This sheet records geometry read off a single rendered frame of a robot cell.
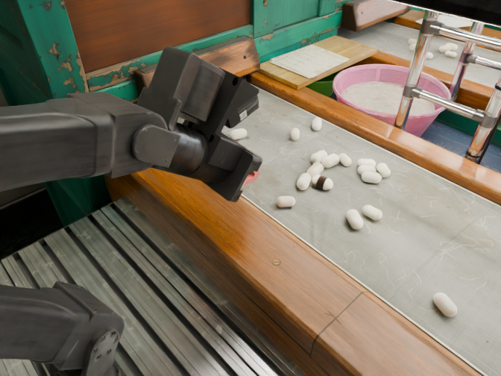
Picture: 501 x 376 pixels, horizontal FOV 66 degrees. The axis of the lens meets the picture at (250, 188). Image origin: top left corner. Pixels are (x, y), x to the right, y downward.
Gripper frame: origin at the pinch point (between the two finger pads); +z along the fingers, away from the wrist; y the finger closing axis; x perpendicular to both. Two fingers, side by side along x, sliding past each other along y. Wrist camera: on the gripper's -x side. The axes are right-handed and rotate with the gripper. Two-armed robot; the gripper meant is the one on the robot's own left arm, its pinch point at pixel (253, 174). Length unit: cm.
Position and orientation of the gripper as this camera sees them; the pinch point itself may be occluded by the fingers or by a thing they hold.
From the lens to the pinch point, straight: 58.0
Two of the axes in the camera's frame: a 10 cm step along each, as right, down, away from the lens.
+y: -6.9, -4.7, 5.5
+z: 5.5, 1.5, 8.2
